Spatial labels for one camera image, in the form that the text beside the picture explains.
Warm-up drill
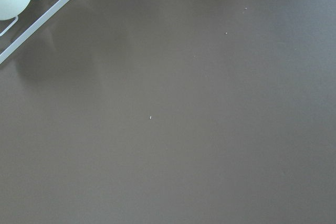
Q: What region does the white wire cup rack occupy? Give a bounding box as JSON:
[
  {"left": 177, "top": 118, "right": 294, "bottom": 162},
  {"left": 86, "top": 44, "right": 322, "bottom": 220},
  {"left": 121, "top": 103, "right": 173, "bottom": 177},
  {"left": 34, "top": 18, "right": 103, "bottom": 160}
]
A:
[{"left": 1, "top": 0, "right": 70, "bottom": 62}]

